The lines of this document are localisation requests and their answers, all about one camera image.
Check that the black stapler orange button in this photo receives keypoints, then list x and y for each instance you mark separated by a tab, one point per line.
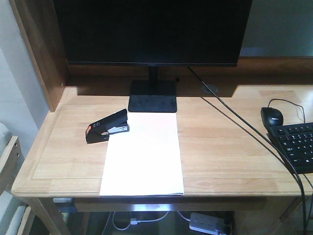
101	130

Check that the white paper stack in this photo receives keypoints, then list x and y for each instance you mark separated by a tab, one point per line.
145	160

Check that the wooden desk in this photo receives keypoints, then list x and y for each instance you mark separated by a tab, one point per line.
223	167

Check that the white power strip under desk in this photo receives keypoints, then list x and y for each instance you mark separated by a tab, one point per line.
208	224

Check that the black computer monitor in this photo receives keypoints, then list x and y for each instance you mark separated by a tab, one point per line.
153	33

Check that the black computer mouse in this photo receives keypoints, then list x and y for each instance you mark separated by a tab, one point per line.
271	117

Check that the black keyboard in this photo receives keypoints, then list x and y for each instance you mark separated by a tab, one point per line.
295	141

